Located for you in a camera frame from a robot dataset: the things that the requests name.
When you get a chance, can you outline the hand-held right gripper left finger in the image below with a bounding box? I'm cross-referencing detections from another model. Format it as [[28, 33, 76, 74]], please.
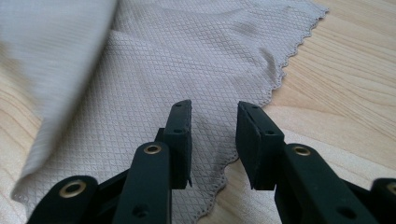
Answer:
[[155, 99, 193, 190]]

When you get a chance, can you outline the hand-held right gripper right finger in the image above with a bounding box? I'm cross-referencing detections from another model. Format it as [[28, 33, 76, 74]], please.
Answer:
[[235, 101, 286, 190]]

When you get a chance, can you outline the beige cloth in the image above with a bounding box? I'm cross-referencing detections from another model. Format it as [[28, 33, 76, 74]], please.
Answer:
[[0, 0, 331, 224]]

